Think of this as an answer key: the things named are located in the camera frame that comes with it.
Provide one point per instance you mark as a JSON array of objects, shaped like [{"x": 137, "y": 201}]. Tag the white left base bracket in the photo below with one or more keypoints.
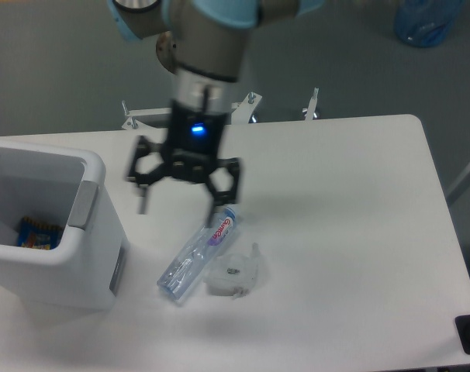
[{"x": 150, "y": 117}]

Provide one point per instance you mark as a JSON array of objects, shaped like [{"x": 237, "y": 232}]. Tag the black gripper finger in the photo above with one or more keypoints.
[
  {"x": 228, "y": 194},
  {"x": 146, "y": 167}
]

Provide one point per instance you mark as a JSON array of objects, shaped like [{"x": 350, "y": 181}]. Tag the white middle base bracket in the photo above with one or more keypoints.
[{"x": 245, "y": 111}]

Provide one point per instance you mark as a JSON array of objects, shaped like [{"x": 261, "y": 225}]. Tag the clear plastic water bottle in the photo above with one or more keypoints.
[{"x": 185, "y": 270}]

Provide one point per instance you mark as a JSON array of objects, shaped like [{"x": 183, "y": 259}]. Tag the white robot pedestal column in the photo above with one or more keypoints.
[{"x": 166, "y": 51}]

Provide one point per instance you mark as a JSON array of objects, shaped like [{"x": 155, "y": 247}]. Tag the white push-top trash can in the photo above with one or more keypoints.
[{"x": 61, "y": 240}]

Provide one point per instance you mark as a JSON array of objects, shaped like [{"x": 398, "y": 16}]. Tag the translucent plastic pump part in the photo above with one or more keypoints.
[{"x": 234, "y": 274}]

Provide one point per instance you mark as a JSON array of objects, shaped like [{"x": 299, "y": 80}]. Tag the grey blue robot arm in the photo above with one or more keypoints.
[{"x": 211, "y": 38}]

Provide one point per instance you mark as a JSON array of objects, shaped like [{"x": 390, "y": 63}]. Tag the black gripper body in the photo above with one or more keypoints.
[{"x": 190, "y": 150}]

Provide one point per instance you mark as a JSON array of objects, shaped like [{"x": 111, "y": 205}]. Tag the blue snack wrapper in bin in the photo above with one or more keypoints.
[{"x": 34, "y": 234}]

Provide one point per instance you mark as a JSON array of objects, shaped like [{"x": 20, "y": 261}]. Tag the white frame at right edge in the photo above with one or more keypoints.
[{"x": 459, "y": 186}]

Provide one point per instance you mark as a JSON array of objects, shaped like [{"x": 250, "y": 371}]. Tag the white base bracket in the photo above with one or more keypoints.
[
  {"x": 245, "y": 111},
  {"x": 150, "y": 117},
  {"x": 311, "y": 111}
]

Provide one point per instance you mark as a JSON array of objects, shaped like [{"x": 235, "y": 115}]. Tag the white right base bracket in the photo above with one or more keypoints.
[{"x": 311, "y": 111}]

